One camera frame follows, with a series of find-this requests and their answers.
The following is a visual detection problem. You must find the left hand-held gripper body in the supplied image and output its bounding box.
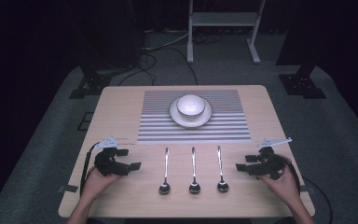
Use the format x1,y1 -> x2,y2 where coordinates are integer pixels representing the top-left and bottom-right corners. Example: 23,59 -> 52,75
93,135 -> 131,177

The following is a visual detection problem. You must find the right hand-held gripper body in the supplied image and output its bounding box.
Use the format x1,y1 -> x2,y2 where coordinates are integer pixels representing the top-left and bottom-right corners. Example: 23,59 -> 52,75
247,136 -> 293,181

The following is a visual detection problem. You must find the person's left hand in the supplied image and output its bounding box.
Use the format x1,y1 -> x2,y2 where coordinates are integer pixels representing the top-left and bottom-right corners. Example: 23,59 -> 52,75
82,167 -> 123,201

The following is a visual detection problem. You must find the person's right hand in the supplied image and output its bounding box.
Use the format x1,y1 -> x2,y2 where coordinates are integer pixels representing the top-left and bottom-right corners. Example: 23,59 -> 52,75
257,166 -> 301,205

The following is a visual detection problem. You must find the metal spoon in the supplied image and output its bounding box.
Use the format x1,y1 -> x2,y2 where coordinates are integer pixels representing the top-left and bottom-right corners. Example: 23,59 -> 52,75
188,147 -> 201,195
215,145 -> 230,193
158,147 -> 172,196

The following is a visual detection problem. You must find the striped placemat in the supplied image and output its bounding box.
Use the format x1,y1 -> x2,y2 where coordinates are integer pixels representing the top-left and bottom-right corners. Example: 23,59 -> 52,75
136,89 -> 253,144

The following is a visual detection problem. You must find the grey tape piece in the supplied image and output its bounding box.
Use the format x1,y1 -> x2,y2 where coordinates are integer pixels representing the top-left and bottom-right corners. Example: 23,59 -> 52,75
299,185 -> 315,196
58,184 -> 79,193

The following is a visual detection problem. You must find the white plate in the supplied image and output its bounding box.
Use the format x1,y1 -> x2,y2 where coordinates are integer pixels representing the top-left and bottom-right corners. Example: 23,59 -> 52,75
169,96 -> 213,129

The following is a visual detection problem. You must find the black stand base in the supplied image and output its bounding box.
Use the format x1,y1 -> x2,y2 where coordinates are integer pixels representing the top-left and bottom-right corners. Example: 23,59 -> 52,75
278,63 -> 327,100
68,65 -> 115,100

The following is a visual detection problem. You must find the white bowl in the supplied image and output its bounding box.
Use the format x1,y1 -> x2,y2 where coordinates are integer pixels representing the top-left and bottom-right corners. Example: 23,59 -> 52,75
176,93 -> 206,122

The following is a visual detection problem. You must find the white metal stand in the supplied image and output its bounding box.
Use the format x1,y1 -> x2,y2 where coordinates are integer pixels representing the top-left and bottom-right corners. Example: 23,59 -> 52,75
186,0 -> 267,65

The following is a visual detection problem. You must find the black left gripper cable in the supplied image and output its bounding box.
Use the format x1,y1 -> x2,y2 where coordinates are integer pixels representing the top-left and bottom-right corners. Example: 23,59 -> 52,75
79,142 -> 103,198

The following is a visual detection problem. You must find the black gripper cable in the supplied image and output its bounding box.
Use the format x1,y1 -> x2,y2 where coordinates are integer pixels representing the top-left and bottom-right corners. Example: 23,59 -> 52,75
278,154 -> 334,224
79,142 -> 103,198

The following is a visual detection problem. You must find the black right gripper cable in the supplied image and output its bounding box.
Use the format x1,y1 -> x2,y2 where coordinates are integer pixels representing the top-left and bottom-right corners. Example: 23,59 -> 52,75
278,154 -> 334,224

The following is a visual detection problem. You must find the black floor cable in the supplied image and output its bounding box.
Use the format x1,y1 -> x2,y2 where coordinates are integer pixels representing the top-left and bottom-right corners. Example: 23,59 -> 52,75
117,53 -> 158,87
143,46 -> 200,87

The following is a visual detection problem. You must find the grey floor cable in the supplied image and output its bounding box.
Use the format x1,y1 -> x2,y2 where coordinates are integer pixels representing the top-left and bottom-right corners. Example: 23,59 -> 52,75
143,32 -> 190,52

